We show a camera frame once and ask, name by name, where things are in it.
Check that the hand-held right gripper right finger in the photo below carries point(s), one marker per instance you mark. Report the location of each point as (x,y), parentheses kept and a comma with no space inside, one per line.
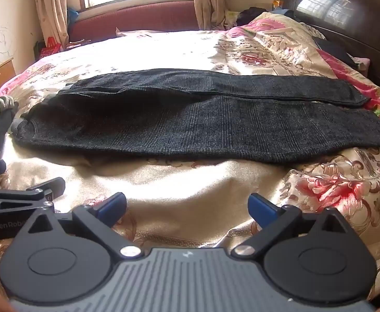
(258,208)

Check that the pink pillow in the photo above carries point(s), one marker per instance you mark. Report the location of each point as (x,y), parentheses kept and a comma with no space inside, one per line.
(360,65)

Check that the dark grey pants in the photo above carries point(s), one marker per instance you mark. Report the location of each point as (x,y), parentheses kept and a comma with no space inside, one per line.
(190,123)

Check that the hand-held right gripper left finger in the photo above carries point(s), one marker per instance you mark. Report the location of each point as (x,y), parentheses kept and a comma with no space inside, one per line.
(113,206)

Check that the dark folded cloth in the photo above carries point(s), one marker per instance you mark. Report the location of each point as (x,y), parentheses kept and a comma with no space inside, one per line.
(334,50)

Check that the floral satin quilt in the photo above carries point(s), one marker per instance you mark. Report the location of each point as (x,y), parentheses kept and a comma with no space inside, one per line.
(183,185)

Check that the blue plastic bag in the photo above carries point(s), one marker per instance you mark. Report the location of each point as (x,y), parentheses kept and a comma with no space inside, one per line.
(73,14)

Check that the dark wooden headboard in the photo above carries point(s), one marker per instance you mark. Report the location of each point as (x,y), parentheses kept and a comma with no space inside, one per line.
(356,16)

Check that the red plastic bag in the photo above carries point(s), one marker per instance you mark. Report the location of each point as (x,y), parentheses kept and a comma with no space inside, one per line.
(50,48)

